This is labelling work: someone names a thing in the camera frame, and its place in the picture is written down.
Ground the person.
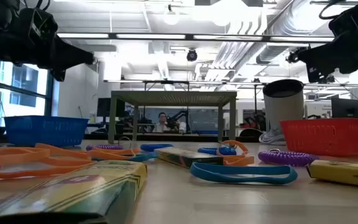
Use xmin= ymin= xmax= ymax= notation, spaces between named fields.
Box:
xmin=152 ymin=111 xmax=175 ymax=134

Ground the purple coil wristband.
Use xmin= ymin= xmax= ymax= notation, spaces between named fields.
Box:
xmin=85 ymin=144 xmax=124 ymax=151
xmin=257 ymin=149 xmax=319 ymax=167

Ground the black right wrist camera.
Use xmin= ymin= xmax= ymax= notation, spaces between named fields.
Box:
xmin=328 ymin=2 xmax=358 ymax=37

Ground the red plastic basket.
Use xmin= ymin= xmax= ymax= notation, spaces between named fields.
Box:
xmin=280 ymin=117 xmax=358 ymax=157

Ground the orange rubber band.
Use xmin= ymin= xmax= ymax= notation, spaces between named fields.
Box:
xmin=216 ymin=139 xmax=250 ymax=157
xmin=0 ymin=146 xmax=95 ymax=180
xmin=223 ymin=155 xmax=255 ymax=167

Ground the clear crumpled plastic wrap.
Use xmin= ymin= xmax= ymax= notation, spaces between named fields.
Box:
xmin=259 ymin=128 xmax=287 ymax=146

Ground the yellow green crayon box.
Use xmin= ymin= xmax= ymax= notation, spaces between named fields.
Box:
xmin=154 ymin=147 xmax=225 ymax=169
xmin=0 ymin=160 xmax=149 ymax=224
xmin=305 ymin=159 xmax=358 ymax=190

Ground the white cup with black rim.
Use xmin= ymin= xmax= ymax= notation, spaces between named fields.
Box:
xmin=262 ymin=78 xmax=305 ymax=131

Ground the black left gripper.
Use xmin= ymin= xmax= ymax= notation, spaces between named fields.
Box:
xmin=0 ymin=29 xmax=96 ymax=82

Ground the blue plastic basket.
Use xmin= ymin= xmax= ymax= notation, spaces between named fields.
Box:
xmin=4 ymin=115 xmax=90 ymax=147

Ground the black computer monitor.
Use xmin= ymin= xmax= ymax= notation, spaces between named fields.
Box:
xmin=331 ymin=97 xmax=358 ymax=119
xmin=96 ymin=97 xmax=126 ymax=118

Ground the sage green perforated metal shelf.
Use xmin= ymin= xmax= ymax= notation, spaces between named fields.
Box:
xmin=108 ymin=90 xmax=238 ymax=147

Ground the large window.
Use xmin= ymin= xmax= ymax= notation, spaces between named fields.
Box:
xmin=0 ymin=58 xmax=55 ymax=128

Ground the black chair back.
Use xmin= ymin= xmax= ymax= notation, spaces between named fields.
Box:
xmin=239 ymin=127 xmax=264 ymax=138

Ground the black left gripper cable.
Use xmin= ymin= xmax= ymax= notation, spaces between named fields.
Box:
xmin=22 ymin=0 xmax=52 ymax=12

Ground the overhead light bar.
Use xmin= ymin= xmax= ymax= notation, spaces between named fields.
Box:
xmin=56 ymin=32 xmax=335 ymax=44

